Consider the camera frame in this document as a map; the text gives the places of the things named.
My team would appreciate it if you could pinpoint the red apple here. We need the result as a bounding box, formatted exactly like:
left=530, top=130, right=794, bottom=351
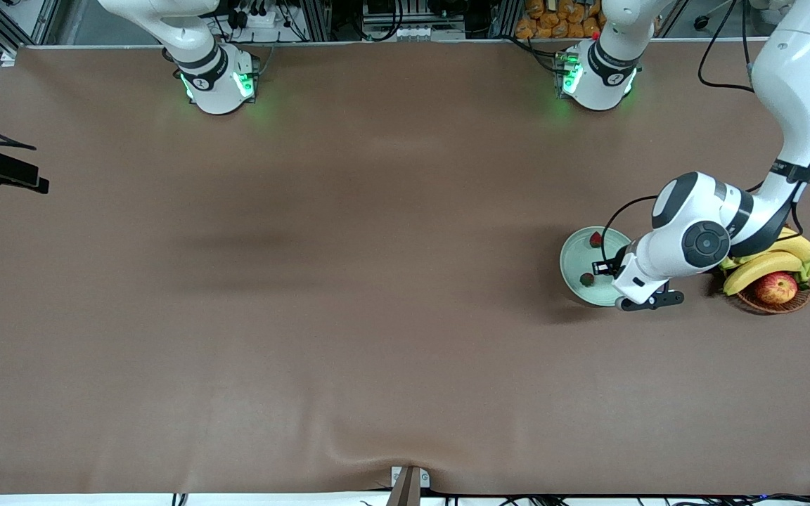
left=754, top=271, right=799, bottom=305

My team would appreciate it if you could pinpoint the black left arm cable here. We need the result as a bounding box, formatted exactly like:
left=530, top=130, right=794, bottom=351
left=602, top=0, right=806, bottom=264

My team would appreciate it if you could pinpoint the large yellow banana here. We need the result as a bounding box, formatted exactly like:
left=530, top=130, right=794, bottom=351
left=757, top=235, right=810, bottom=265

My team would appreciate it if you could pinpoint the long yellow banana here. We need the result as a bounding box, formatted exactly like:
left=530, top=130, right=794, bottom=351
left=723, top=251, right=804, bottom=297

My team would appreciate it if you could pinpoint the pale green round plate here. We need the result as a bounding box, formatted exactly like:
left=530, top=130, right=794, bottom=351
left=560, top=226, right=634, bottom=308

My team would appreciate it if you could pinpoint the brown wicker basket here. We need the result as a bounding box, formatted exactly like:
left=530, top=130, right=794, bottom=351
left=732, top=225, right=810, bottom=315

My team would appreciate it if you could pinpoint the bag of orange pastries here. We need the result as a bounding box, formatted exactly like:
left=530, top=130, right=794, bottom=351
left=515, top=0, right=606, bottom=40

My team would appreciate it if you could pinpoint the white power strip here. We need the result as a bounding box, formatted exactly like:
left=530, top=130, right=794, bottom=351
left=233, top=6, right=279, bottom=29

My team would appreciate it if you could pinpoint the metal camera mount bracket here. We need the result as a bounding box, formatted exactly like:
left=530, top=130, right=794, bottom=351
left=385, top=465, right=431, bottom=506

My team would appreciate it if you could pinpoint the brown table mat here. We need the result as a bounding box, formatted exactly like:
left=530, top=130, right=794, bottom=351
left=0, top=41, right=810, bottom=496

